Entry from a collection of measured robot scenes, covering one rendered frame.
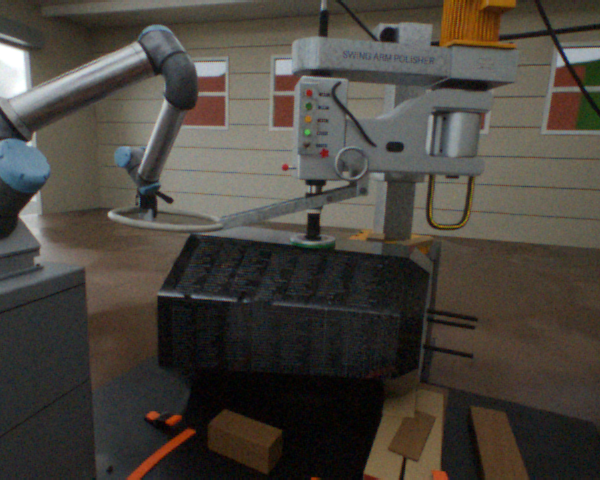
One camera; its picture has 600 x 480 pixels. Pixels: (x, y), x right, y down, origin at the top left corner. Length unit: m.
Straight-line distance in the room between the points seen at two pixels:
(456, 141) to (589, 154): 6.49
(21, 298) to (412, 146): 1.55
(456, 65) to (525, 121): 6.24
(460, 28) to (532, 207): 6.36
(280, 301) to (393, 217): 1.14
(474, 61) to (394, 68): 0.34
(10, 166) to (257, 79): 7.56
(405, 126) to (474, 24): 0.50
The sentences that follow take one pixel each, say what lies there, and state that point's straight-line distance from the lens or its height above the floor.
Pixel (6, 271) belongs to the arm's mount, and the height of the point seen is 0.87.
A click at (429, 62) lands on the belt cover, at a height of 1.67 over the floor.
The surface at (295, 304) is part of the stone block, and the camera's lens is 1.66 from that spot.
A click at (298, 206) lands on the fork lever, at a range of 1.77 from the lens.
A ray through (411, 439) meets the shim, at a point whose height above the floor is 0.21.
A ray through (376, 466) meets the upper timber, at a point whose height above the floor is 0.20.
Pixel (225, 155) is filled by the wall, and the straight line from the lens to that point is 8.81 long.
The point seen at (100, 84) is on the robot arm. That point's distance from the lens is 1.49.
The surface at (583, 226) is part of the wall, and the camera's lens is 8.46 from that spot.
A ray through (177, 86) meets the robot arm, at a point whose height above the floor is 1.47.
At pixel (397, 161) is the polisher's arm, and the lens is 1.84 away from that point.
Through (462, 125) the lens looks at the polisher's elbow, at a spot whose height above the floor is 1.43.
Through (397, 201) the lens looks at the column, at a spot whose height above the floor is 1.03.
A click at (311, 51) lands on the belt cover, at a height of 1.68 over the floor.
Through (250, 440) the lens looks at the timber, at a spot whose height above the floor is 0.13.
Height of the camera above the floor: 1.24
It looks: 11 degrees down
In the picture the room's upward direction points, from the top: 2 degrees clockwise
